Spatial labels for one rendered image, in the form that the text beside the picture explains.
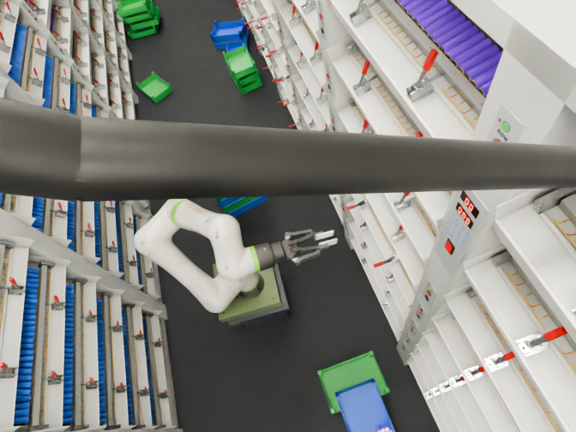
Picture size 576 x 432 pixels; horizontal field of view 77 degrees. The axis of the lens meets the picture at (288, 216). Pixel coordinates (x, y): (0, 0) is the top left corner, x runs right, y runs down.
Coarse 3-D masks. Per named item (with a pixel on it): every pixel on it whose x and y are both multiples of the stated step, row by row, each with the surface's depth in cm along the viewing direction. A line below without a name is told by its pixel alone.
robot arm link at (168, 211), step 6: (168, 204) 149; (174, 204) 146; (162, 210) 150; (168, 210) 147; (174, 210) 143; (162, 216) 148; (168, 216) 148; (174, 216) 143; (168, 222) 148; (174, 222) 145; (174, 228) 151
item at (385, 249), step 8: (360, 200) 151; (360, 208) 149; (368, 208) 148; (368, 216) 147; (376, 216) 145; (368, 224) 145; (376, 224) 144; (376, 232) 142; (376, 240) 141; (384, 240) 140; (384, 248) 139; (392, 248) 137; (384, 256) 137; (400, 264) 134; (392, 272) 134; (400, 272) 133; (400, 280) 132; (400, 288) 130; (408, 288) 129; (408, 296) 128; (408, 304) 127
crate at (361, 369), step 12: (348, 360) 187; (360, 360) 190; (372, 360) 189; (324, 372) 191; (336, 372) 190; (348, 372) 189; (360, 372) 188; (372, 372) 187; (324, 384) 188; (336, 384) 187; (348, 384) 186; (384, 384) 183; (336, 408) 182
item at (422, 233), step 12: (348, 96) 120; (336, 108) 122; (348, 108) 123; (348, 120) 121; (360, 120) 118; (348, 132) 124; (360, 132) 117; (372, 132) 115; (408, 192) 95; (396, 204) 101; (408, 204) 100; (408, 216) 99; (420, 216) 97; (408, 228) 98; (420, 228) 97; (432, 228) 95; (420, 240) 95; (432, 240) 94; (420, 252) 94
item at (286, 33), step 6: (276, 6) 162; (282, 18) 165; (282, 24) 167; (282, 30) 170; (288, 30) 170; (288, 36) 173; (282, 42) 183; (288, 54) 180; (288, 60) 186; (294, 66) 187; (294, 72) 190; (294, 84) 197; (294, 96) 214; (300, 96) 204; (300, 114) 218
